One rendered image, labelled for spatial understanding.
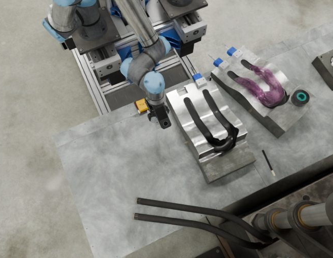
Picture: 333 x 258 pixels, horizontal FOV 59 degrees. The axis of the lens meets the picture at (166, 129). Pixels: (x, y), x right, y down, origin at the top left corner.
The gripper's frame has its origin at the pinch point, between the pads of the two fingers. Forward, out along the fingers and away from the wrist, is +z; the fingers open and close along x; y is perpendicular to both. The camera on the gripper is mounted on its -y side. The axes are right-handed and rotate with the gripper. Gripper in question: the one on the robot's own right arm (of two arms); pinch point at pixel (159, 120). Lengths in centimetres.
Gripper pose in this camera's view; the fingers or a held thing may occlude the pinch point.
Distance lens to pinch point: 140.0
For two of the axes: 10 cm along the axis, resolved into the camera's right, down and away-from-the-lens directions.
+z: 0.1, 3.5, 9.4
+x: -9.1, 3.9, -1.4
